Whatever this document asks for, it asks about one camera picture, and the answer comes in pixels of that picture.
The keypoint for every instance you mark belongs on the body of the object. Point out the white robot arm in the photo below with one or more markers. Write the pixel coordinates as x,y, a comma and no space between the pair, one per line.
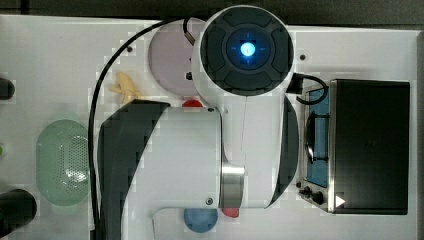
240,150

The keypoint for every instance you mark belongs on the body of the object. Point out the green plastic strainer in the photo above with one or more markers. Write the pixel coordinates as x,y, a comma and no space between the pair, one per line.
62,170

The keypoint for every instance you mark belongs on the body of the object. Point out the lilac round plate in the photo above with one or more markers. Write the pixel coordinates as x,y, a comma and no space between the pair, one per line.
169,59

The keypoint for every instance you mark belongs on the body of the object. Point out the peeled toy banana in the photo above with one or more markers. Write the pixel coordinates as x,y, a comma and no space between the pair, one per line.
126,87

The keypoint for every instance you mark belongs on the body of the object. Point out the small red toy fruit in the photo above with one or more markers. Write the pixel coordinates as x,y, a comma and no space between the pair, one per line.
231,212

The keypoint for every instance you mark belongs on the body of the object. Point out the blue plastic cup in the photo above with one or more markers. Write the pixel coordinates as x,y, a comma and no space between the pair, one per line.
200,220

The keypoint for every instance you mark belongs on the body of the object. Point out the black toaster oven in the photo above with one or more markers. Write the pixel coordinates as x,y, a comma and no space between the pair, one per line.
355,149

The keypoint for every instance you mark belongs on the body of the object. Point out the lower black cylinder post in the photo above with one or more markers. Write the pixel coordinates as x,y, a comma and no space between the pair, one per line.
17,209

